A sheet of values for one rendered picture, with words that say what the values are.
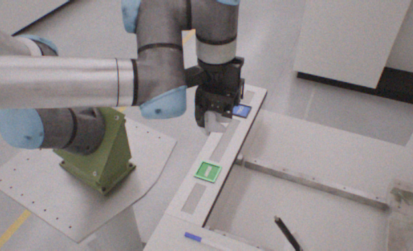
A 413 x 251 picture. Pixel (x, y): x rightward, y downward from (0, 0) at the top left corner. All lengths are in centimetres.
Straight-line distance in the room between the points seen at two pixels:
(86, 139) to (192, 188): 31
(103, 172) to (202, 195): 30
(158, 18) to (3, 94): 25
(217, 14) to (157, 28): 10
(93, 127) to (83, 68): 47
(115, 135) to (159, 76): 47
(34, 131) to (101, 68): 38
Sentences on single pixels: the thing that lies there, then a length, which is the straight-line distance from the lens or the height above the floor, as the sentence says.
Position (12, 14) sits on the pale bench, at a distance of 376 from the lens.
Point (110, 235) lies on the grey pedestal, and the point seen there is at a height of 53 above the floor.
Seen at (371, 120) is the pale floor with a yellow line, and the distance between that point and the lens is 274.
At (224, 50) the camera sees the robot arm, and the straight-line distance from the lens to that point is 63.
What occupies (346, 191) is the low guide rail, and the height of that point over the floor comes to 85.
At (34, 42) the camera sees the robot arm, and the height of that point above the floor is 126.
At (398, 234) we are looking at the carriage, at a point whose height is 88.
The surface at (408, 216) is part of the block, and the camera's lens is 103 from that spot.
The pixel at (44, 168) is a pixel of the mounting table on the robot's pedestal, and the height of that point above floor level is 82.
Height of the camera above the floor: 166
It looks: 43 degrees down
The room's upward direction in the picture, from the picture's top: straight up
